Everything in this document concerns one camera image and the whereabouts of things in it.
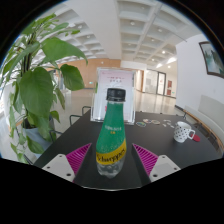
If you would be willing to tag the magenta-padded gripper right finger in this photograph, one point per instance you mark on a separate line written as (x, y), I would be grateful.
(151, 163)

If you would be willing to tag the black metal chair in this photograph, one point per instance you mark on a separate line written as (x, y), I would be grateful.
(53, 133)
(83, 110)

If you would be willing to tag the clear acrylic sign stand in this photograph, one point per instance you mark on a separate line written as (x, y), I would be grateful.
(100, 96)

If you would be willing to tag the green plastic drink bottle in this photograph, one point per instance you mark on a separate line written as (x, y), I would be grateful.
(111, 140)

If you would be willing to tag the green leafy plant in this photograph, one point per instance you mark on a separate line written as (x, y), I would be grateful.
(36, 90)

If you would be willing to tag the round colourful sticker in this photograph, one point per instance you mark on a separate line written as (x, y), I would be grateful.
(147, 121)
(141, 124)
(156, 122)

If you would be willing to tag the white polka dot mug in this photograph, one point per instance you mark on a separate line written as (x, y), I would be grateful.
(181, 133)

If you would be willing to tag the dark framed glass door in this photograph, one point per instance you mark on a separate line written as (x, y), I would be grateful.
(161, 83)

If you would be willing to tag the grey plant pot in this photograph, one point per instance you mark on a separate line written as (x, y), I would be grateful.
(35, 138)

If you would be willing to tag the framed landscape picture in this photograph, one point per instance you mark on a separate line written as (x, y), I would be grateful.
(213, 60)

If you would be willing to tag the ceiling lights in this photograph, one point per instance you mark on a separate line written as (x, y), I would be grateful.
(132, 23)

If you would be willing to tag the small white sticker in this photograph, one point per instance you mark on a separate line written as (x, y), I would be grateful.
(166, 120)

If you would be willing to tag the flat round red coaster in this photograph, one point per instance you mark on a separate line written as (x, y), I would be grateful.
(197, 138)

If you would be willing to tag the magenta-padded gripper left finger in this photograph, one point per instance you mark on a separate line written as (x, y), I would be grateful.
(71, 163)

